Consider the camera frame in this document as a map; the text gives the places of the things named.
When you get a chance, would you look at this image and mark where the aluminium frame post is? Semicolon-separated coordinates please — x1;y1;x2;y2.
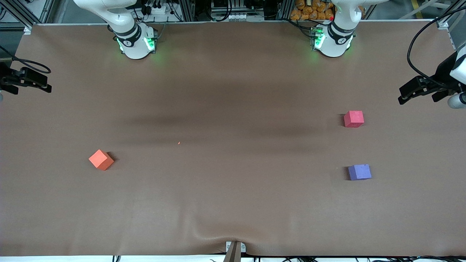
181;0;195;21

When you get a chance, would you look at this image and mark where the bag of orange snacks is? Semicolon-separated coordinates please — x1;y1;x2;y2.
290;0;335;20

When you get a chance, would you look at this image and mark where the brown table mat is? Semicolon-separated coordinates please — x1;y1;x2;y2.
0;21;466;257

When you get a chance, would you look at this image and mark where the orange foam block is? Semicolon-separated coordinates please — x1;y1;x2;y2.
88;149;115;171

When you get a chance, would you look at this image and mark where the pink foam block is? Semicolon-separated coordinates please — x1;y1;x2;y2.
344;111;364;128

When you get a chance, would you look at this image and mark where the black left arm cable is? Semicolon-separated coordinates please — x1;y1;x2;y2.
407;5;466;90

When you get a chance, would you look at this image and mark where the white power strip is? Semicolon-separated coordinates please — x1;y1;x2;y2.
144;4;171;17

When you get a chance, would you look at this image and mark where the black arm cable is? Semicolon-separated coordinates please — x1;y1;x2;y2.
407;5;466;90
0;45;51;74

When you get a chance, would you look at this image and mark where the purple foam block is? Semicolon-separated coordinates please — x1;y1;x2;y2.
348;164;372;181

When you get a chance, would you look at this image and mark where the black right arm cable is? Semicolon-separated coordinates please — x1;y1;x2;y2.
0;45;51;74

